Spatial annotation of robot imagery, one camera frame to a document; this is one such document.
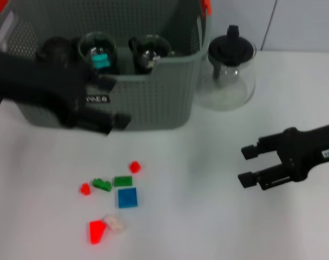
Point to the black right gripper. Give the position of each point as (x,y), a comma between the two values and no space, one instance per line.
(302,151)

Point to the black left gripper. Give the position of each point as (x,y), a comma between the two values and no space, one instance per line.
(40,81)

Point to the teal square toy brick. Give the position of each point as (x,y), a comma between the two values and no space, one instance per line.
(100,61)

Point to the glass teacup with black sleeve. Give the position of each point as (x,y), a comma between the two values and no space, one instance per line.
(110,40)
(140,67)
(163,44)

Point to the small red toy brick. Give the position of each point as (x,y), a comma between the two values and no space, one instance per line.
(85,189)
(134,167)

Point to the orange-red wedge toy brick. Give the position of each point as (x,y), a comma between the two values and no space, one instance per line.
(97,232)

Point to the grey perforated storage bin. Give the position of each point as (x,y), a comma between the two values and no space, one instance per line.
(153,103)

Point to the black ceramic teapot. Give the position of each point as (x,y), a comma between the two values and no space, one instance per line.
(56,51)

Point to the flat green two-stud brick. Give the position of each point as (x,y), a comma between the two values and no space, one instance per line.
(123,181)

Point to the thick green toy brick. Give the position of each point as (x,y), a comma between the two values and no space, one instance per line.
(102,185)

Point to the blue square toy brick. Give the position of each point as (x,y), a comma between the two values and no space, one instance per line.
(127,198)

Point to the glass teapot with black lid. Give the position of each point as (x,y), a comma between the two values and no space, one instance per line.
(232,48)

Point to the translucent white square brick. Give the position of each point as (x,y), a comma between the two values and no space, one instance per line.
(114,223)

